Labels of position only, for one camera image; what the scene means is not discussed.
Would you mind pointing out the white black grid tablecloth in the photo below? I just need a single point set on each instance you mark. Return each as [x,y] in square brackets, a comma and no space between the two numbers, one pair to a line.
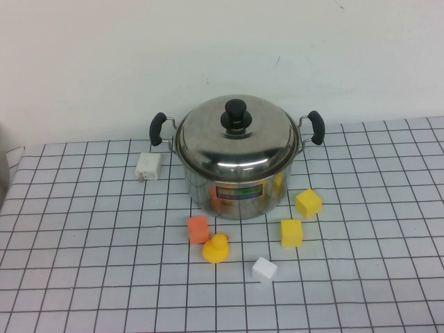
[104,277]

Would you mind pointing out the steel pot lid black knob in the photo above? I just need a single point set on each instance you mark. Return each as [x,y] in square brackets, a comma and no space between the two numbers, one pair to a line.
[239,149]

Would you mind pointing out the white foam cube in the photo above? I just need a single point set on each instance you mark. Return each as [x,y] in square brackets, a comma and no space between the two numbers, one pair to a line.
[264,270]

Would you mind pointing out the white power adapter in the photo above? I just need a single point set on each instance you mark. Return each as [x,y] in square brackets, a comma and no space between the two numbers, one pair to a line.
[148,167]

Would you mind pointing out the yellow rubber duck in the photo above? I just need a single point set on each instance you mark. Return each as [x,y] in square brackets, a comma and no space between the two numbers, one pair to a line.
[215,250]

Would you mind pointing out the yellow foam cube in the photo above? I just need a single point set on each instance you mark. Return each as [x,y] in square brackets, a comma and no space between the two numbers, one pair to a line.
[291,233]
[308,204]

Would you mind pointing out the orange foam cube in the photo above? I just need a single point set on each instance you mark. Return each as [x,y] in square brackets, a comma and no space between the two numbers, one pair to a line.
[198,230]

